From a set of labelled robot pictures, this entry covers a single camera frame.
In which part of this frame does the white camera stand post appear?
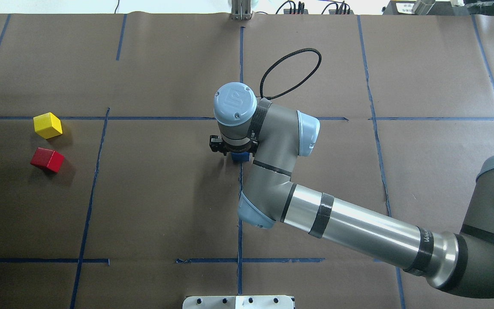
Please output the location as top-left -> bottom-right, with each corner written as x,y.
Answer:
182,295 -> 296,309

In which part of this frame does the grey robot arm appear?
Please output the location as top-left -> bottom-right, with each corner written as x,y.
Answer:
210,82 -> 494,299

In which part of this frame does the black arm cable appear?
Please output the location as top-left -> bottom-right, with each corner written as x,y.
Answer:
259,48 -> 322,100

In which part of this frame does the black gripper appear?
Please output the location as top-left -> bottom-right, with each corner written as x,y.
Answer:
210,135 -> 257,156

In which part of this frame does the red wooden block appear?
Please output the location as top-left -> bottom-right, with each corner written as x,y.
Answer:
30,147 -> 65,173

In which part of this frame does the blue wooden block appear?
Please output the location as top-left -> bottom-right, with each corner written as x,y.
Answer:
231,152 -> 250,163

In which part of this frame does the aluminium frame post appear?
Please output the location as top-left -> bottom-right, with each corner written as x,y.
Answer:
230,0 -> 253,20

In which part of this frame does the yellow wooden block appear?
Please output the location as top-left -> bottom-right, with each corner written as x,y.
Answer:
33,113 -> 63,139

